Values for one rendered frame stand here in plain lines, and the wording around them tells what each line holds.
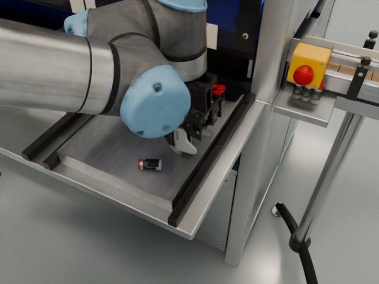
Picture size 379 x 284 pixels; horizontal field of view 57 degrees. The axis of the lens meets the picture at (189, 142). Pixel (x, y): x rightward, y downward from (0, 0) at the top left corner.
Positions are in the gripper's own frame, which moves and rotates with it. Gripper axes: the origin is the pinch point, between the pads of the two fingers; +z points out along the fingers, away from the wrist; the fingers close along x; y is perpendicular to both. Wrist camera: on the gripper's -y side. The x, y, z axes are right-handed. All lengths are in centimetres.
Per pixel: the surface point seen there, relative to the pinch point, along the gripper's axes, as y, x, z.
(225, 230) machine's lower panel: 2, 17, 67
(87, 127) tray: -18.9, -7.8, -2.1
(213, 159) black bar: 7.8, -0.5, -0.4
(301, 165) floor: 11, 85, 98
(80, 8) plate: -44.4, 18.6, -9.6
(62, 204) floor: -76, -2, 89
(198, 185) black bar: 8.8, -7.6, -1.0
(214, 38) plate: -6.1, 23.0, -10.0
